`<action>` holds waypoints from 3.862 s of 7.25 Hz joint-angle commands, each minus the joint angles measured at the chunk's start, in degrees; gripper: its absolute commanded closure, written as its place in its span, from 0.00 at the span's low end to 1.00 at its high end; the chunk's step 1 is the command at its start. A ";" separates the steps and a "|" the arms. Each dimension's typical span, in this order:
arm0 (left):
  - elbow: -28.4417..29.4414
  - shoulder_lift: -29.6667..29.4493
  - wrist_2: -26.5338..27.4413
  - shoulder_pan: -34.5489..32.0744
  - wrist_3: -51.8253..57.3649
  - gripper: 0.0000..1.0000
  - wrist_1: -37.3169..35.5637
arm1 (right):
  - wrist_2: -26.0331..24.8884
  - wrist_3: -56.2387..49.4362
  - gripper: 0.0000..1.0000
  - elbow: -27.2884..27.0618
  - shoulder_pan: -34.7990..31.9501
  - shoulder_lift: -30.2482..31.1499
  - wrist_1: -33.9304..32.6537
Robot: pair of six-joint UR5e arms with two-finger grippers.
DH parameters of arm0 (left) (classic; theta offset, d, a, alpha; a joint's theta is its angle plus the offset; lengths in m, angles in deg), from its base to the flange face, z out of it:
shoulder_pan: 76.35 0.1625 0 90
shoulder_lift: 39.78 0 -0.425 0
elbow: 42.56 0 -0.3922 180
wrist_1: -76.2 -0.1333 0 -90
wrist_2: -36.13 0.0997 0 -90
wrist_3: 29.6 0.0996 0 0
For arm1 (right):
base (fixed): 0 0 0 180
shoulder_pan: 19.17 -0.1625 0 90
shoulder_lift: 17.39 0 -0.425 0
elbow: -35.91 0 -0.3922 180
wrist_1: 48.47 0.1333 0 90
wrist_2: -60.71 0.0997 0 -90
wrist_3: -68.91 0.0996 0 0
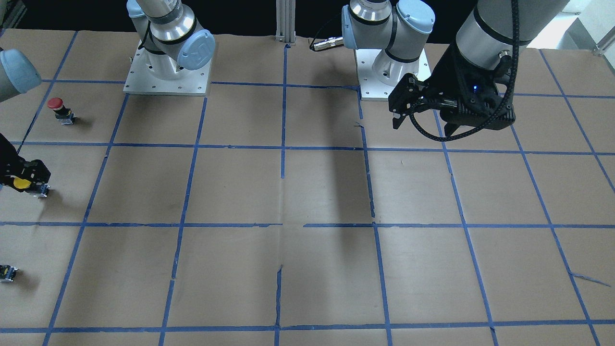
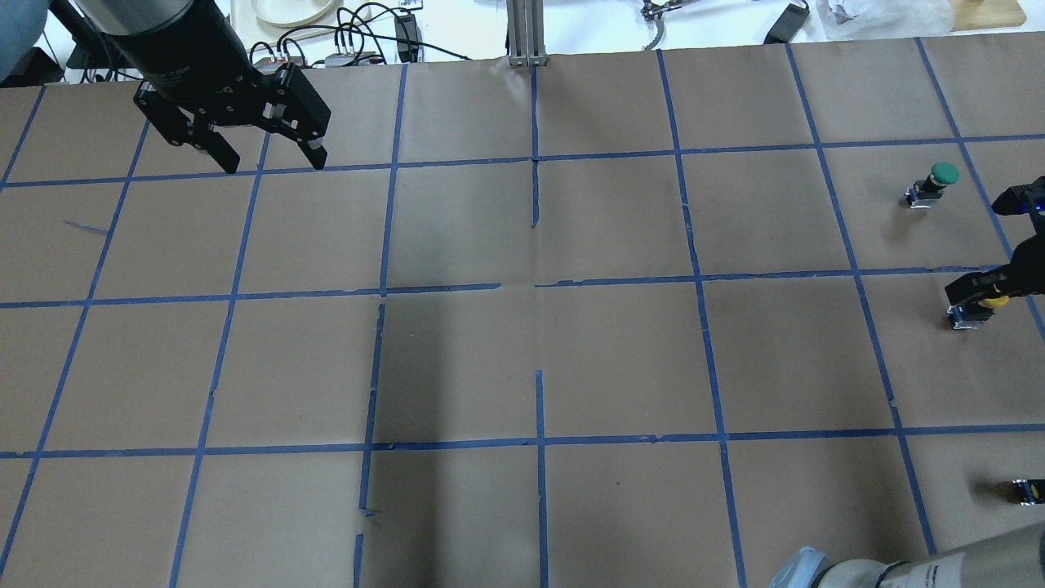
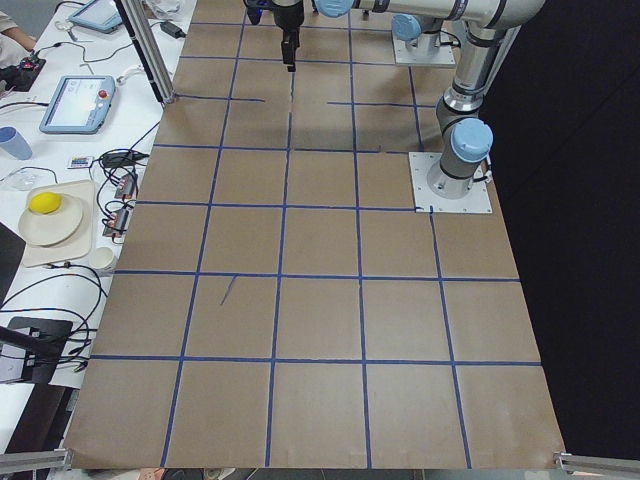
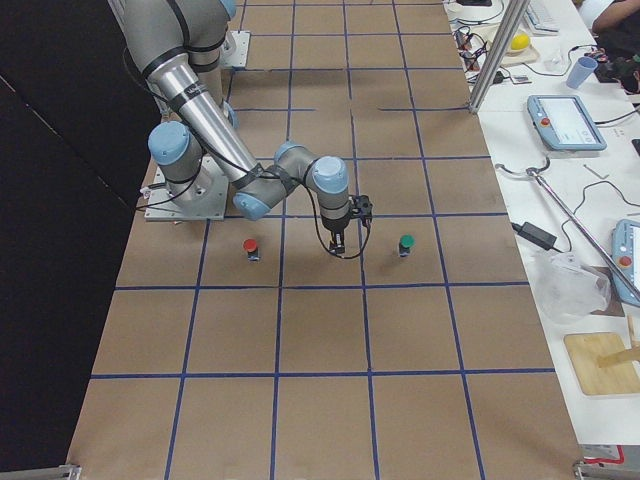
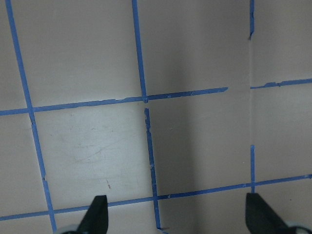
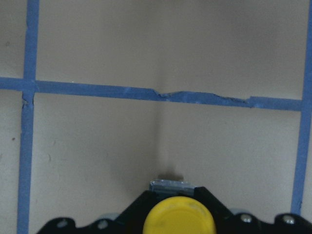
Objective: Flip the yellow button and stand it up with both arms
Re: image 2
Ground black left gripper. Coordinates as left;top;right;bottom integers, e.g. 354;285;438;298
107;1;331;174

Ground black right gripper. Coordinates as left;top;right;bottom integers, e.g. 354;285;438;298
945;237;1044;308

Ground yellow push button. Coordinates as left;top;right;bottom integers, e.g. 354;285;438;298
948;296;1011;330

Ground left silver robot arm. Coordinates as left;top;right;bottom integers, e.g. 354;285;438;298
1;1;331;172

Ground green push button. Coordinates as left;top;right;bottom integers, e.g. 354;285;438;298
905;163;961;211

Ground beige tray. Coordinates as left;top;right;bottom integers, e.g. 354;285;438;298
229;1;374;49

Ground beige plate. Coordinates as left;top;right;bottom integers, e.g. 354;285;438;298
250;0;340;29

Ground wooden board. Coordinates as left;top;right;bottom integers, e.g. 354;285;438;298
950;0;1029;33

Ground clear plastic bag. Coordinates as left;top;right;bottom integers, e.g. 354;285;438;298
811;1;956;41

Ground black power adapter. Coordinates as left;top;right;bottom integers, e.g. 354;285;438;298
762;1;812;45

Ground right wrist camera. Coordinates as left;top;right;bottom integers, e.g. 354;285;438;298
990;177;1045;216

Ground aluminium frame post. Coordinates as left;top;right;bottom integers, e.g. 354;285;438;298
506;0;548;67

